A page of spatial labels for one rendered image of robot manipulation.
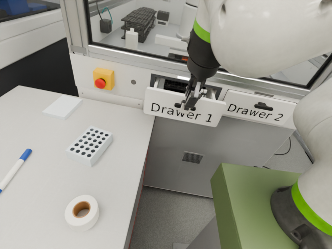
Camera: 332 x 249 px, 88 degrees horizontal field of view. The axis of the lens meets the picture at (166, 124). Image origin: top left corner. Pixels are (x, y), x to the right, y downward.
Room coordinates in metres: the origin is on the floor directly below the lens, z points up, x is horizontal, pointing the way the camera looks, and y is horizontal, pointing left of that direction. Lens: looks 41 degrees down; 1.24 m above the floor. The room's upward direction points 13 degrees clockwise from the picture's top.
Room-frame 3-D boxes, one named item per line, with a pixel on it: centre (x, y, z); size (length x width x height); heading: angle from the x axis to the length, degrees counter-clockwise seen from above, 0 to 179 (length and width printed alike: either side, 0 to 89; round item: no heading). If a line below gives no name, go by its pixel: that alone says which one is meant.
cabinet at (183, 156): (1.12, -0.07, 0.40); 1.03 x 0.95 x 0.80; 92
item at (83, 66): (1.12, -0.06, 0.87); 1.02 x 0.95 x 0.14; 92
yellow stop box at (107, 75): (0.61, 0.28, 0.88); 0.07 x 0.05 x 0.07; 92
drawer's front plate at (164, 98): (0.54, -0.05, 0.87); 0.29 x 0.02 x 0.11; 92
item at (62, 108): (0.51, 0.42, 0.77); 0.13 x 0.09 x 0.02; 179
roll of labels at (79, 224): (0.15, 0.15, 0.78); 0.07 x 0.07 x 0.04
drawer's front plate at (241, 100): (0.65, -0.36, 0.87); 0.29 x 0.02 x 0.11; 92
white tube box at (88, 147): (0.35, 0.22, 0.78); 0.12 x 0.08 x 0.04; 171
